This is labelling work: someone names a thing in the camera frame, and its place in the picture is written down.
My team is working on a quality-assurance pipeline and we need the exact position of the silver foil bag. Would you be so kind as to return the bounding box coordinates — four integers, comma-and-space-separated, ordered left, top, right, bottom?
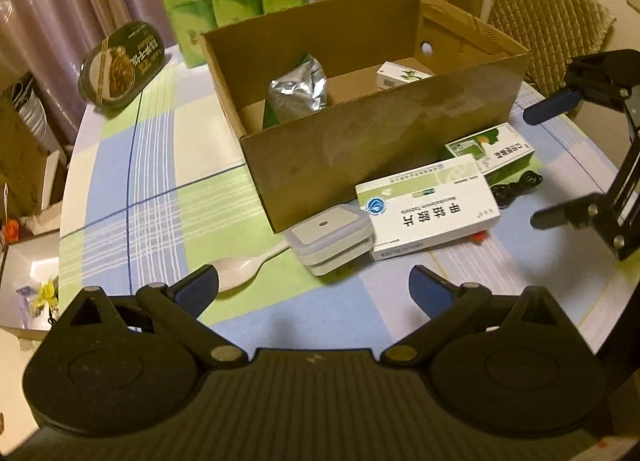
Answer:
262, 54, 328, 129

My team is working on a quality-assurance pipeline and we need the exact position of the purple curtain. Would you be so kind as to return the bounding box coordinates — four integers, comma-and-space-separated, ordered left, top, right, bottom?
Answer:
1, 0, 175, 143

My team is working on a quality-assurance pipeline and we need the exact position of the checkered tablecloth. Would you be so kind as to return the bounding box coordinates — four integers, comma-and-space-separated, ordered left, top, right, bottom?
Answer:
59, 49, 639, 351

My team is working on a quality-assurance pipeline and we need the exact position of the dark instant noodle bowl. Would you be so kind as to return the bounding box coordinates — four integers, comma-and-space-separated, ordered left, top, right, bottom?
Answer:
77, 21, 166, 111

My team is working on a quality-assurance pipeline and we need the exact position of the long white medicine box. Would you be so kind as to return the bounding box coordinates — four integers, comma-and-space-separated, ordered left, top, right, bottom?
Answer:
355, 155, 501, 262

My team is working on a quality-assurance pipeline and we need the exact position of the quilted brown chair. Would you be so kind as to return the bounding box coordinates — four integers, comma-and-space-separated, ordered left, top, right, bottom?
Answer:
488, 0, 615, 96

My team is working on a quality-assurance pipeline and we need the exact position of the large brown cardboard box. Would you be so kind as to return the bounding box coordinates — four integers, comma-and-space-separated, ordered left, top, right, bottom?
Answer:
202, 0, 530, 232

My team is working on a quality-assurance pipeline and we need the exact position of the beige plastic spoon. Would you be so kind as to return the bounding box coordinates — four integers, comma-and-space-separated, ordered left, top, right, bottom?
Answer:
209, 240, 288, 293

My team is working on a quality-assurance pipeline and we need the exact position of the open white box on floor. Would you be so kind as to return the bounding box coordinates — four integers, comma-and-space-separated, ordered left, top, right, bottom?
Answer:
0, 230, 60, 341

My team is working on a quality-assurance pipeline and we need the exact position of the white lidded container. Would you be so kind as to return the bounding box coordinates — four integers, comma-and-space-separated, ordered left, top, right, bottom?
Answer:
283, 204, 374, 277

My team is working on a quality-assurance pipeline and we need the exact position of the small brown cardboard box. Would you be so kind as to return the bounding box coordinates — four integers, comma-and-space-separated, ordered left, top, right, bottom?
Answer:
1, 73, 67, 220

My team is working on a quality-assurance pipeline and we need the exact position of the black cable coil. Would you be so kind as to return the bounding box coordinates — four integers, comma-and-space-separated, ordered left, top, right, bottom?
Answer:
489, 169, 545, 210

